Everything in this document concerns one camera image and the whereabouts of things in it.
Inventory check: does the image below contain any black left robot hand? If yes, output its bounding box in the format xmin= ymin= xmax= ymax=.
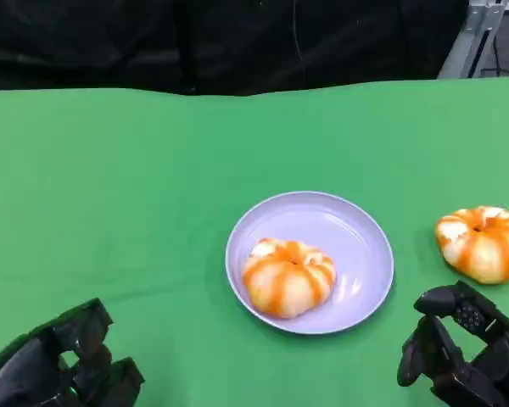
xmin=0 ymin=298 xmax=146 ymax=407

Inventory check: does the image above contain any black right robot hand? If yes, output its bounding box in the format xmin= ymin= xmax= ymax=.
xmin=396 ymin=280 xmax=509 ymax=407

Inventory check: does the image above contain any orange and white bread roll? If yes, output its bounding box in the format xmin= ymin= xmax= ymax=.
xmin=433 ymin=206 xmax=509 ymax=285
xmin=241 ymin=237 xmax=338 ymax=320

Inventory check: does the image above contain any lilac plate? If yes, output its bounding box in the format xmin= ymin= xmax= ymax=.
xmin=224 ymin=190 xmax=395 ymax=336

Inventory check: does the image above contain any black backdrop curtain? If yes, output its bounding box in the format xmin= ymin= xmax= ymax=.
xmin=0 ymin=0 xmax=472 ymax=97

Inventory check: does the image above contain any grey metal frame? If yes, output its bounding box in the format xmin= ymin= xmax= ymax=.
xmin=436 ymin=0 xmax=509 ymax=80

